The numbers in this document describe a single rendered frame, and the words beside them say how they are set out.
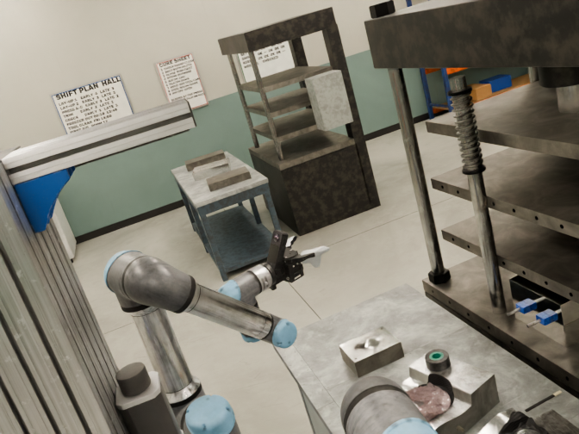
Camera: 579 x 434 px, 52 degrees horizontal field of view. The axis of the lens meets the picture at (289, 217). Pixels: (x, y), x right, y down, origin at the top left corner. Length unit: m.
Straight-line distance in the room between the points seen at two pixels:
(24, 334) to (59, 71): 7.35
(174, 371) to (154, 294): 0.29
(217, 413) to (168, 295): 0.34
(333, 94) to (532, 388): 4.02
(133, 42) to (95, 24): 0.52
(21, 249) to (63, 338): 0.17
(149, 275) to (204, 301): 0.15
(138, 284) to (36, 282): 0.42
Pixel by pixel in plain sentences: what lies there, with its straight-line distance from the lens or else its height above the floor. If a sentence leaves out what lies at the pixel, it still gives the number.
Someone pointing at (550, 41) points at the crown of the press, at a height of 1.87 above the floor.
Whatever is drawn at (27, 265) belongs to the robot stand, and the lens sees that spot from 1.01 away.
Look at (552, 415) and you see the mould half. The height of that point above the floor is 0.86.
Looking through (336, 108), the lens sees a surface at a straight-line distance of 5.67.
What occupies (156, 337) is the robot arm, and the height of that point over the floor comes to 1.46.
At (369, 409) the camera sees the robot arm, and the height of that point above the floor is 1.56.
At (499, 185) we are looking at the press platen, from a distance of 2.42.
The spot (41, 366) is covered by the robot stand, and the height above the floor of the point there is 1.70.
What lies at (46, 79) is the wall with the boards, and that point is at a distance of 8.32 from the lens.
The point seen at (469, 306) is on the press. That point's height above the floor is 0.78.
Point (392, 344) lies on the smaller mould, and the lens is 2.31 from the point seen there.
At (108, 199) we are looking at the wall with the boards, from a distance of 8.47.
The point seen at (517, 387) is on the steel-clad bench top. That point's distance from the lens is 2.14.
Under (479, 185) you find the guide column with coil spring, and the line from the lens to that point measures 2.30.
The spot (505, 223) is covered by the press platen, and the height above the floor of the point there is 1.04.
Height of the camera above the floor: 2.12
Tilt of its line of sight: 18 degrees down
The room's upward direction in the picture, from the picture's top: 16 degrees counter-clockwise
